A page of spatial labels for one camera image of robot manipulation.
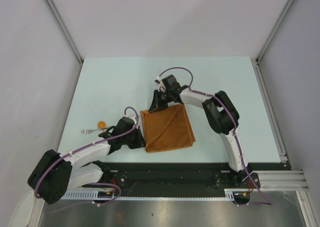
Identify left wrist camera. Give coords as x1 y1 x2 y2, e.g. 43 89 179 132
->
125 114 139 122

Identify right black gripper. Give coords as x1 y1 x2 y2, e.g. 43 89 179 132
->
148 89 173 114

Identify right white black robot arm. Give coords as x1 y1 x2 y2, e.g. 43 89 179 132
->
148 74 249 188

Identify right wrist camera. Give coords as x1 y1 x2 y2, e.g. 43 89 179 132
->
154 76 166 92

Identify purple cable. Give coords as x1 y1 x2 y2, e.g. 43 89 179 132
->
33 106 140 214
158 66 274 208

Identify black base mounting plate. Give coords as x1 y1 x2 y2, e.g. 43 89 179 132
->
82 160 292 198

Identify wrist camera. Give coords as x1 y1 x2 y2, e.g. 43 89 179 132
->
154 76 166 92
125 114 139 122

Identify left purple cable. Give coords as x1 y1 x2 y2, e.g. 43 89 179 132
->
33 106 140 214

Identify white slotted cable duct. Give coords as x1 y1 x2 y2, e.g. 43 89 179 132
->
61 190 234 202

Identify aluminium frame post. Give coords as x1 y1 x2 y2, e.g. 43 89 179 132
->
255 0 296 64
43 0 84 66

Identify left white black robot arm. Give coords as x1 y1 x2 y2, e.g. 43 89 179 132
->
27 115 146 205

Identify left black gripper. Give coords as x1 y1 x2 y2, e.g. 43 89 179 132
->
121 126 148 149

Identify right aluminium frame rail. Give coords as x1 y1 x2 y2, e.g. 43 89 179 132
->
251 58 318 227

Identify orange cloth napkin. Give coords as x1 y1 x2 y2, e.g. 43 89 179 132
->
140 104 196 153

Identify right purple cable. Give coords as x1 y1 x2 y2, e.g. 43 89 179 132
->
158 66 274 208

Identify orange wooden spoon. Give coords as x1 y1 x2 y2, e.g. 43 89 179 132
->
97 121 107 129

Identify right aluminium frame post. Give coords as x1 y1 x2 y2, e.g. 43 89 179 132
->
255 0 296 64

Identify left aluminium frame post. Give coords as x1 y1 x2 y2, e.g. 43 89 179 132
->
43 0 84 66

